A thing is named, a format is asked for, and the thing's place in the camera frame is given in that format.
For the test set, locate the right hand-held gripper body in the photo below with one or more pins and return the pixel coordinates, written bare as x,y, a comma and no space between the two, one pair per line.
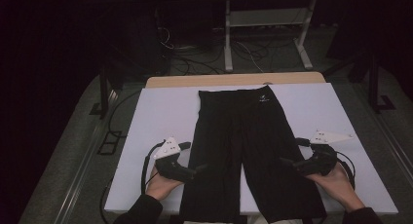
319,159

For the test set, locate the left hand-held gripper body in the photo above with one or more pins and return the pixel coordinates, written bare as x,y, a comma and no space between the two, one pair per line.
168,160

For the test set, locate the black pants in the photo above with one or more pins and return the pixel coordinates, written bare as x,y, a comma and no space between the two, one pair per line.
246,136

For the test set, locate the person's left hand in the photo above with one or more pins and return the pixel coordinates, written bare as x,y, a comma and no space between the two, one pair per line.
162,185

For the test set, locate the person's right hand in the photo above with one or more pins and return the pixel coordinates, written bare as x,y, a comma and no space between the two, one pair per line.
337,185

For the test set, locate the white foam board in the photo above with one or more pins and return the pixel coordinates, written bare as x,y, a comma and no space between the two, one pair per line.
156,120

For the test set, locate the round table grommet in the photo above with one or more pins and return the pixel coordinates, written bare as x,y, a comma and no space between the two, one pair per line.
268,83

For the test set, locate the black metal stand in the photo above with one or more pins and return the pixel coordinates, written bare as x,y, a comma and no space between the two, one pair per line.
104,87
373,81

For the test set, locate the white metal stand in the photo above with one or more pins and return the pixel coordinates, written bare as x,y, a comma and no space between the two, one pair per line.
266,17

